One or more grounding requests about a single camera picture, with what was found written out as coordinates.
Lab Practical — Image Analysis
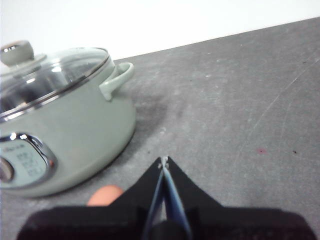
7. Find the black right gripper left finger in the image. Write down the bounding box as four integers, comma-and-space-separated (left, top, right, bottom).
16, 156, 166, 240

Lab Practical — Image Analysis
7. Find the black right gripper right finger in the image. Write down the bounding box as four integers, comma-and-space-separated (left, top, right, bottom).
164, 156, 317, 240

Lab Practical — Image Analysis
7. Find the brown egg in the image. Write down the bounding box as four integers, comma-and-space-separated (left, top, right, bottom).
87, 184, 125, 207

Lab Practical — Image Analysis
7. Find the glass lid with green knob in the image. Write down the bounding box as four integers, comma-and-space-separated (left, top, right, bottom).
0, 39, 113, 121

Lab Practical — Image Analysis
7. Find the pale green electric cooking pot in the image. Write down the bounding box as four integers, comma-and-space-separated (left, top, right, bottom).
0, 58, 137, 198

